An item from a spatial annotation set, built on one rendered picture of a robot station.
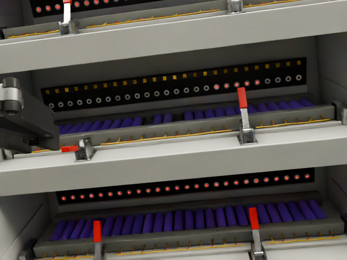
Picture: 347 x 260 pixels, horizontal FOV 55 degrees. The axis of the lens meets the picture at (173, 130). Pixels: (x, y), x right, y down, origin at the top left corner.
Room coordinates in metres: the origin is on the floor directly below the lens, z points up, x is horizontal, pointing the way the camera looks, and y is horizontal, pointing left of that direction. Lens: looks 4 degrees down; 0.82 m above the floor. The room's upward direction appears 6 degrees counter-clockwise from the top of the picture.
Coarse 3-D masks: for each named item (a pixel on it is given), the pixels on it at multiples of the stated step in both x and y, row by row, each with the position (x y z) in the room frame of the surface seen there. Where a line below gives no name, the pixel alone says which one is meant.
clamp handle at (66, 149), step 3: (78, 141) 0.54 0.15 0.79; (81, 141) 0.54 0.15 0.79; (81, 144) 0.54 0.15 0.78; (84, 144) 0.54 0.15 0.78; (63, 147) 0.48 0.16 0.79; (66, 147) 0.48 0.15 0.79; (69, 147) 0.48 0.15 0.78; (72, 147) 0.49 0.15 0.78; (75, 147) 0.50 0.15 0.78; (78, 147) 0.51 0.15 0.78; (81, 147) 0.53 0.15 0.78; (84, 147) 0.54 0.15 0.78; (63, 150) 0.48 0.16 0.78; (66, 150) 0.48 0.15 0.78; (69, 150) 0.48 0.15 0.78; (72, 150) 0.49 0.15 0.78; (75, 150) 0.50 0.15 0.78
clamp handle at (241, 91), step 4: (240, 88) 0.55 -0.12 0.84; (244, 88) 0.55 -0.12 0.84; (240, 92) 0.55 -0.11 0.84; (244, 92) 0.54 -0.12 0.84; (240, 96) 0.54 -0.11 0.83; (244, 96) 0.54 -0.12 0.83; (240, 100) 0.54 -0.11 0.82; (244, 100) 0.54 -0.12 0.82; (240, 104) 0.54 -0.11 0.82; (244, 104) 0.54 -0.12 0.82; (240, 108) 0.54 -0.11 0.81; (244, 108) 0.54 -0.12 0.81; (244, 112) 0.54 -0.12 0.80; (244, 116) 0.53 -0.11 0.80; (244, 120) 0.53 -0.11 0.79; (248, 120) 0.53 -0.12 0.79; (244, 124) 0.53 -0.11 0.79; (248, 124) 0.53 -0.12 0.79; (244, 128) 0.53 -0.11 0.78; (248, 128) 0.53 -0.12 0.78
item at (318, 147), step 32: (192, 96) 0.69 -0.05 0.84; (224, 96) 0.68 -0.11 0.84; (256, 96) 0.68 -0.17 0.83; (256, 128) 0.58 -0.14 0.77; (320, 128) 0.54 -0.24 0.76; (0, 160) 0.58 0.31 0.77; (32, 160) 0.57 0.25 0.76; (64, 160) 0.55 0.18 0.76; (96, 160) 0.53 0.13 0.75; (128, 160) 0.52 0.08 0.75; (160, 160) 0.52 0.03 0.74; (192, 160) 0.52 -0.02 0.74; (224, 160) 0.52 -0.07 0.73; (256, 160) 0.51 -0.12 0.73; (288, 160) 0.51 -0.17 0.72; (320, 160) 0.51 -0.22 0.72; (0, 192) 0.55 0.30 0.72; (32, 192) 0.55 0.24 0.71
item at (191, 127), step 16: (256, 112) 0.59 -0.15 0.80; (272, 112) 0.58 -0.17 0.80; (288, 112) 0.57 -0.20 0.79; (304, 112) 0.57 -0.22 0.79; (320, 112) 0.57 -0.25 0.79; (112, 128) 0.61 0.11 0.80; (128, 128) 0.59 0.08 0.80; (144, 128) 0.59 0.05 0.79; (160, 128) 0.59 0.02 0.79; (176, 128) 0.58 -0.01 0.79; (192, 128) 0.58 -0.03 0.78; (208, 128) 0.58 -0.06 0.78; (224, 128) 0.58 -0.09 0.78; (64, 144) 0.60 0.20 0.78; (96, 144) 0.60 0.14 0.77
